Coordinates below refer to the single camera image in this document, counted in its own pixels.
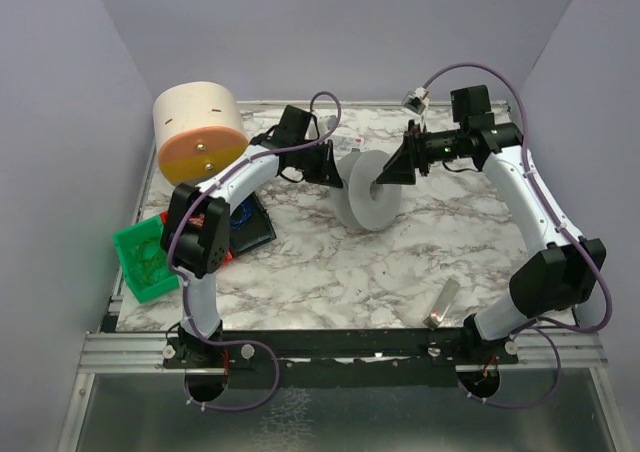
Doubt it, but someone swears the grey plastic cable spool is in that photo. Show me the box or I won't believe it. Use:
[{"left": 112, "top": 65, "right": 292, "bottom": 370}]
[{"left": 329, "top": 150, "right": 402, "bottom": 231}]

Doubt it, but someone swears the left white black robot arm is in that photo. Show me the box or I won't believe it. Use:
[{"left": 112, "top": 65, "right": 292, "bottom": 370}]
[{"left": 160, "top": 105, "right": 343, "bottom": 348}]

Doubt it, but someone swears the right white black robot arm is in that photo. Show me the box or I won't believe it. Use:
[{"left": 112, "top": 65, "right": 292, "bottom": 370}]
[{"left": 376, "top": 85, "right": 606, "bottom": 341}]

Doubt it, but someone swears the packaged protractor ruler set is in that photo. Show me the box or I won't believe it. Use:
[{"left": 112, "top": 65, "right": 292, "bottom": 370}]
[{"left": 332, "top": 135, "right": 364, "bottom": 156}]

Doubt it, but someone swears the black plastic bin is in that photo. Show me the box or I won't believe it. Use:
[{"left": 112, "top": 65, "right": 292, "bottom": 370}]
[{"left": 229, "top": 193, "right": 276, "bottom": 258}]

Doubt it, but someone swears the beige layered cylinder model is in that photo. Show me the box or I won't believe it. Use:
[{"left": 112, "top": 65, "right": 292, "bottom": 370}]
[{"left": 152, "top": 81, "right": 249, "bottom": 185}]

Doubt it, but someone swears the red plastic bin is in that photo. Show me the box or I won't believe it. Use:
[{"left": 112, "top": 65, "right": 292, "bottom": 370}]
[{"left": 159, "top": 210, "right": 233, "bottom": 264}]

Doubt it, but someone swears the grey metal clip tool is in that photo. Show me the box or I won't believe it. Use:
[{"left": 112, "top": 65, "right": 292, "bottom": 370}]
[{"left": 422, "top": 278, "right": 460, "bottom": 330}]

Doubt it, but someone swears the green plastic bin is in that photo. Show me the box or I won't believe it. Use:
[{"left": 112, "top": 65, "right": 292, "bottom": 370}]
[{"left": 112, "top": 215, "right": 180, "bottom": 304}]

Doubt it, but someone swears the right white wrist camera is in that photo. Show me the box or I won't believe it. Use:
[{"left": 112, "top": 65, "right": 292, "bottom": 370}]
[{"left": 401, "top": 86, "right": 430, "bottom": 130}]

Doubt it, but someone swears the blue coiled wire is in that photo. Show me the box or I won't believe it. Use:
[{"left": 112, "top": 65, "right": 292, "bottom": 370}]
[{"left": 230, "top": 201, "right": 255, "bottom": 229}]

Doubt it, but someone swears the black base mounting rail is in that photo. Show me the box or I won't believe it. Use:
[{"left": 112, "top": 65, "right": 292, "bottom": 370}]
[{"left": 162, "top": 327, "right": 518, "bottom": 389}]

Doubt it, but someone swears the green tangled wire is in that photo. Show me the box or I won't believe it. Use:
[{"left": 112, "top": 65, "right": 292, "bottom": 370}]
[{"left": 129, "top": 239, "right": 169, "bottom": 286}]

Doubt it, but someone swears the aluminium extrusion frame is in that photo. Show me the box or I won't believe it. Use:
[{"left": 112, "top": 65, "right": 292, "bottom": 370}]
[{"left": 78, "top": 327, "right": 607, "bottom": 374}]

